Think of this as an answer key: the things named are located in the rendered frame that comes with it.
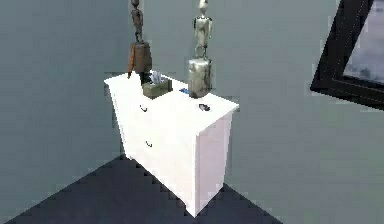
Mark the white chest of drawers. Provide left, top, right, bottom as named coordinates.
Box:
left=103, top=71, right=240, bottom=219

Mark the brown figure statue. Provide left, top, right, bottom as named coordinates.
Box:
left=127, top=0, right=154, bottom=85

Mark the black framed wall picture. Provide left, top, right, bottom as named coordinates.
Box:
left=309, top=0, right=384, bottom=111

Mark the pale silver figure statue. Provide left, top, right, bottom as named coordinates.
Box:
left=187, top=0, right=214, bottom=100

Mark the olive green tissue box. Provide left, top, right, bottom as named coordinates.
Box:
left=142, top=70, right=174, bottom=100

